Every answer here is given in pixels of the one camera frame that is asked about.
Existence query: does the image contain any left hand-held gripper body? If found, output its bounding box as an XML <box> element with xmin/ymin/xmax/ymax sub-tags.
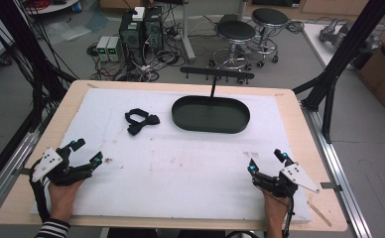
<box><xmin>30</xmin><ymin>145</ymin><xmax>93</xmax><ymax>187</ymax></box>

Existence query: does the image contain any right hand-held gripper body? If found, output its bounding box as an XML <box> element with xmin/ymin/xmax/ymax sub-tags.
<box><xmin>251</xmin><ymin>162</ymin><xmax>321</xmax><ymax>198</ymax></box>

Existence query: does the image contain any black bow tie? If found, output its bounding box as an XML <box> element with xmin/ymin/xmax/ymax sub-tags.
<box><xmin>124</xmin><ymin>107</ymin><xmax>161</xmax><ymax>137</ymax></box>

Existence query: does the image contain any black oval tray hanger stand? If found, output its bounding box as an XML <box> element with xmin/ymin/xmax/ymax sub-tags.
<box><xmin>171</xmin><ymin>65</ymin><xmax>255</xmax><ymax>135</ymax></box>

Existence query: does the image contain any person's right hand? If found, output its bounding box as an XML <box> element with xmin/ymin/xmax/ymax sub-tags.
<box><xmin>262</xmin><ymin>190</ymin><xmax>292</xmax><ymax>229</ymax></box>

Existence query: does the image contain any person's left hand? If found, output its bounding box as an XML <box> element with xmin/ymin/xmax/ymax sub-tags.
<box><xmin>47</xmin><ymin>178</ymin><xmax>85</xmax><ymax>223</ymax></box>

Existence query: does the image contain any thin wooden stick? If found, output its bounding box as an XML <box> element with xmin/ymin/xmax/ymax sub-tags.
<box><xmin>307</xmin><ymin>200</ymin><xmax>332</xmax><ymax>228</ymax></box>

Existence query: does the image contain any white foam mat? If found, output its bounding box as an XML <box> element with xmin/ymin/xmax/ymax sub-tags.
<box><xmin>30</xmin><ymin>87</ymin><xmax>313</xmax><ymax>223</ymax></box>

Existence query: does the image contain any white power supply unit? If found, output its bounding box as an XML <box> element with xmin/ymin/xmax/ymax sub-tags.
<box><xmin>96</xmin><ymin>36</ymin><xmax>111</xmax><ymax>62</ymax></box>
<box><xmin>107</xmin><ymin>36</ymin><xmax>124</xmax><ymax>63</ymax></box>

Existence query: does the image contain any black computer tower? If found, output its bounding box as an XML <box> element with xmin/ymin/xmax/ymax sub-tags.
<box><xmin>143</xmin><ymin>5</ymin><xmax>165</xmax><ymax>55</ymax></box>
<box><xmin>118</xmin><ymin>11</ymin><xmax>146</xmax><ymax>66</ymax></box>

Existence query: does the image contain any black round stool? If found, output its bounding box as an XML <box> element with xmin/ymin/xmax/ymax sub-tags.
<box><xmin>248</xmin><ymin>7</ymin><xmax>290</xmax><ymax>65</ymax></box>
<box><xmin>208</xmin><ymin>20</ymin><xmax>258</xmax><ymax>72</ymax></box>

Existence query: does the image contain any brown cardboard box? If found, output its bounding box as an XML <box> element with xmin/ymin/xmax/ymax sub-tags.
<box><xmin>356</xmin><ymin>22</ymin><xmax>385</xmax><ymax>117</ymax></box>

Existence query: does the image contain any round white table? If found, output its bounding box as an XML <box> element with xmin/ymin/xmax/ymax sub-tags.
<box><xmin>24</xmin><ymin>0</ymin><xmax>81</xmax><ymax>16</ymax></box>

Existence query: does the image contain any white box device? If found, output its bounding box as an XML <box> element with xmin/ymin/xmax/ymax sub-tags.
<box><xmin>131</xmin><ymin>6</ymin><xmax>146</xmax><ymax>23</ymax></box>

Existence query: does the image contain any grey desk leg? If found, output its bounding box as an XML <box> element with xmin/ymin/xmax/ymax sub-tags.
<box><xmin>180</xmin><ymin>0</ymin><xmax>197</xmax><ymax>64</ymax></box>

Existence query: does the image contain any right hand-held gripper black cable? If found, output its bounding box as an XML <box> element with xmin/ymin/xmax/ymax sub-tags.
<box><xmin>259</xmin><ymin>186</ymin><xmax>297</xmax><ymax>238</ymax></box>

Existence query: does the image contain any hand-held gripper black cable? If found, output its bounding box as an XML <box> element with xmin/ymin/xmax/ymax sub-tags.
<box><xmin>259</xmin><ymin>186</ymin><xmax>297</xmax><ymax>238</ymax></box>
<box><xmin>28</xmin><ymin>167</ymin><xmax>52</xmax><ymax>224</ymax></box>

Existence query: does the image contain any left hand-held gripper black cable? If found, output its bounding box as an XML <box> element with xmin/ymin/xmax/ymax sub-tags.
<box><xmin>28</xmin><ymin>167</ymin><xmax>52</xmax><ymax>224</ymax></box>

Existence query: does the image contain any aluminium rail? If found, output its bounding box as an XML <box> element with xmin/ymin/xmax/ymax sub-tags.
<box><xmin>300</xmin><ymin>100</ymin><xmax>374</xmax><ymax>238</ymax></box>
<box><xmin>0</xmin><ymin>130</ymin><xmax>42</xmax><ymax>223</ymax></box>

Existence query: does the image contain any black frame stand with cables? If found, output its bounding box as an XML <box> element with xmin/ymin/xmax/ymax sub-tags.
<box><xmin>0</xmin><ymin>0</ymin><xmax>79</xmax><ymax>199</ymax></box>

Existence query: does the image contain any tangle of floor cables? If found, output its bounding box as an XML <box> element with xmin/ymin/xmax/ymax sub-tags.
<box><xmin>86</xmin><ymin>19</ymin><xmax>190</xmax><ymax>83</ymax></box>

